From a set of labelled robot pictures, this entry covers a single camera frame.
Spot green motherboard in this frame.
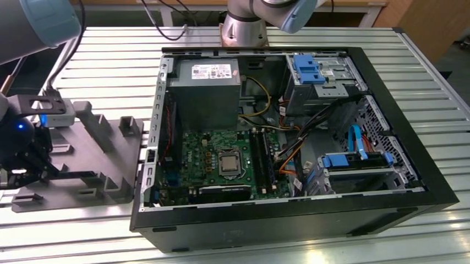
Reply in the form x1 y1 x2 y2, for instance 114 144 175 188
160 129 295 206

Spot silver CPU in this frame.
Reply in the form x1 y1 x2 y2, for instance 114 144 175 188
219 156 240 173

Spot wooden desk white legs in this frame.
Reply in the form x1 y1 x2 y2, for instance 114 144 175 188
134 0 389 28

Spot metal disk bay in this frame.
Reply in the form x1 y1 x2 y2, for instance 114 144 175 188
304 153 427 196

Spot blue drive bay latch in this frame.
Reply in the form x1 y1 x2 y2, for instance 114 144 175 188
292 54 327 85

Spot blue flat data wire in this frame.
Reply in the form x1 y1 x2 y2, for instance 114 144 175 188
347 125 369 161

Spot black RAM slot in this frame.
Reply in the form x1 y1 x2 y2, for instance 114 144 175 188
248 129 268 194

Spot cable with silver plug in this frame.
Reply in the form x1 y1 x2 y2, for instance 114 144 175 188
138 0 189 42

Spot grey parts rack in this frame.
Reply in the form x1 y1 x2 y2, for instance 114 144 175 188
10 101 144 215

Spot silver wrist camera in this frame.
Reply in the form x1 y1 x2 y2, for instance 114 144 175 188
26 95 77 129

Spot wooden cabinet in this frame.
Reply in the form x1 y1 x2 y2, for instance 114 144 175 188
373 0 470 64

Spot dark RAM stick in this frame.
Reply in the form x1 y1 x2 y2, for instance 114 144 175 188
260 130 280 191
46 170 98 179

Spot black graphics card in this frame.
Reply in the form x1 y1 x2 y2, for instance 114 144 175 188
188 184 253 204

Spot black camera cable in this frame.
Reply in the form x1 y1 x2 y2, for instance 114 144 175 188
42 0 89 96

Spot red black twisted wire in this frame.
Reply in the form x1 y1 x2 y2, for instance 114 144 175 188
164 104 175 151

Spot hard disk in blue carrier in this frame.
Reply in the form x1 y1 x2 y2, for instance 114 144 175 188
317 152 396 174

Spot black PC case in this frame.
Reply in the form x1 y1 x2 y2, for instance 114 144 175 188
128 46 462 254

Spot orange data wire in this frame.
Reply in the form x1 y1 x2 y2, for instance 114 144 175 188
277 150 301 177

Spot yellow power wire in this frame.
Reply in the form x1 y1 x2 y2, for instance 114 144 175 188
237 76 272 119

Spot black office chair base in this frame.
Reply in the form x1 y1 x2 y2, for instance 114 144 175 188
454 35 470 52

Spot grey power supply unit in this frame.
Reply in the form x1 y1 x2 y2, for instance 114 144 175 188
166 59 243 131

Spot CPU socket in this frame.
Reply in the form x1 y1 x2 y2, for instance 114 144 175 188
216 148 245 181

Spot grey metal drive cage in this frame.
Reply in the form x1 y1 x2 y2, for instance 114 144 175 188
284 54 368 116

